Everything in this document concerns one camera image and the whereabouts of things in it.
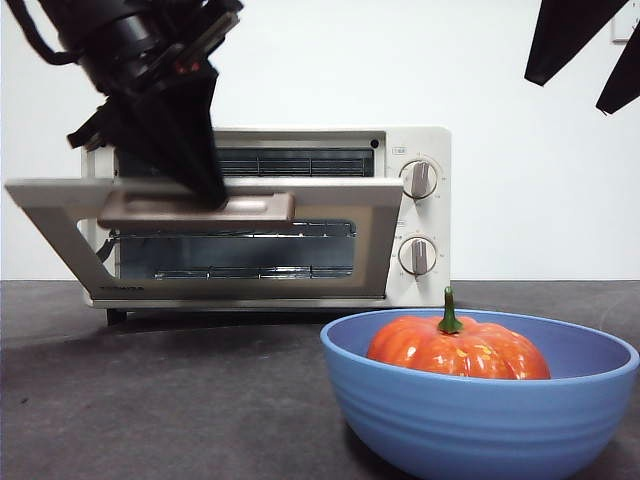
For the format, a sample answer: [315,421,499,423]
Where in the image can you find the blue bowl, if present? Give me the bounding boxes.
[319,309,640,480]

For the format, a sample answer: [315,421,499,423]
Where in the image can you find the wire oven rack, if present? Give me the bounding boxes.
[107,219,359,239]

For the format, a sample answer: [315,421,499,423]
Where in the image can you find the black braided cable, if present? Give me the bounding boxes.
[7,0,76,67]

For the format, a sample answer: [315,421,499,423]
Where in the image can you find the oven door with beige handle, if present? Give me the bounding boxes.
[3,174,406,307]

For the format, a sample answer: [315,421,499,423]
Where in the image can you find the beige oven knob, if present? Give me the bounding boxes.
[399,158,441,200]
[399,235,441,276]

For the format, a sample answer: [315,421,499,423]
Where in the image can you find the orange pumpkin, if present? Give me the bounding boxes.
[366,286,551,381]

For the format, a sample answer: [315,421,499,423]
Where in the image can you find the white Toshiba toaster oven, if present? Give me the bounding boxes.
[79,124,454,326]

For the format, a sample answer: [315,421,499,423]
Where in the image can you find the beige upper oven knob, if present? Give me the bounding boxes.
[399,158,441,200]

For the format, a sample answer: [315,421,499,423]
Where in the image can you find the white wall socket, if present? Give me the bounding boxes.
[610,8,637,44]

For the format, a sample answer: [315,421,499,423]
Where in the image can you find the beige lower oven knob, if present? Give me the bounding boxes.
[399,235,441,276]

